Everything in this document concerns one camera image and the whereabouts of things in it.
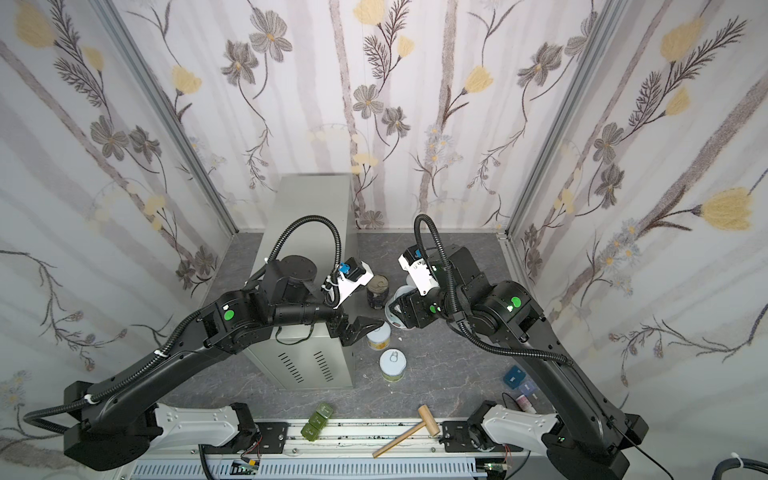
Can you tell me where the yellow label can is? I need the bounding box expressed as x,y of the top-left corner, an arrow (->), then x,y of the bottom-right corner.
366,322 -> 391,351

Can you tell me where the dark blue can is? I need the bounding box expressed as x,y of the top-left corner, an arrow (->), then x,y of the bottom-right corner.
366,275 -> 389,310

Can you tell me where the green label can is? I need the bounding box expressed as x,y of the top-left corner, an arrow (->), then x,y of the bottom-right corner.
379,349 -> 407,382

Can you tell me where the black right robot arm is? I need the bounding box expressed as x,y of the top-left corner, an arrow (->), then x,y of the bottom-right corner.
391,245 -> 648,479

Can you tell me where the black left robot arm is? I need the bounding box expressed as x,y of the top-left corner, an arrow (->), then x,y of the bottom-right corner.
63,255 -> 382,471

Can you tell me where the grey metal cabinet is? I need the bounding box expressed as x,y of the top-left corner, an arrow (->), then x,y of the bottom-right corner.
245,174 -> 359,390

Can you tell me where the wooden mallet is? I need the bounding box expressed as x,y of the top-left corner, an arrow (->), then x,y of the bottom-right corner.
372,405 -> 441,459

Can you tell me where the blue square box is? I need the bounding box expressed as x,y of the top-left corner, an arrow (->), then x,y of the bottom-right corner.
503,365 -> 527,390

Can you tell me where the small purple box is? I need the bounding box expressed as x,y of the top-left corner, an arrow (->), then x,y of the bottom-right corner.
519,379 -> 538,397

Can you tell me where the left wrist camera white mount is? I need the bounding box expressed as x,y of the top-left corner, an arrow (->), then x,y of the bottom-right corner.
321,257 -> 374,309

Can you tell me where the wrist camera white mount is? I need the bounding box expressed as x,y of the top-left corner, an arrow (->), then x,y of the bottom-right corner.
398,245 -> 439,296
321,257 -> 374,309

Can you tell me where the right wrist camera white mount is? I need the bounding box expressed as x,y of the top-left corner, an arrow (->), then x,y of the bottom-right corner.
398,245 -> 439,296

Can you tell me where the black left corrugated cable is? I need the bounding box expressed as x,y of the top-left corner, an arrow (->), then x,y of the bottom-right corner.
263,214 -> 343,283

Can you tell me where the black corrugated cable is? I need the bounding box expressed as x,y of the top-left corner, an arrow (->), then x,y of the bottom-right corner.
263,214 -> 343,283
412,213 -> 571,366

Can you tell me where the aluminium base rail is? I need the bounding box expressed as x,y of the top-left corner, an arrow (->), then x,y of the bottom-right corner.
119,418 -> 541,463

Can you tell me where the black right corrugated cable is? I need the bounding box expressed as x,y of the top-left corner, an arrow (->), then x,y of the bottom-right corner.
412,213 -> 571,366

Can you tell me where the white slotted cable duct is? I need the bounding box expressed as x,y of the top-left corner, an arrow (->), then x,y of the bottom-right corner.
118,458 -> 487,479

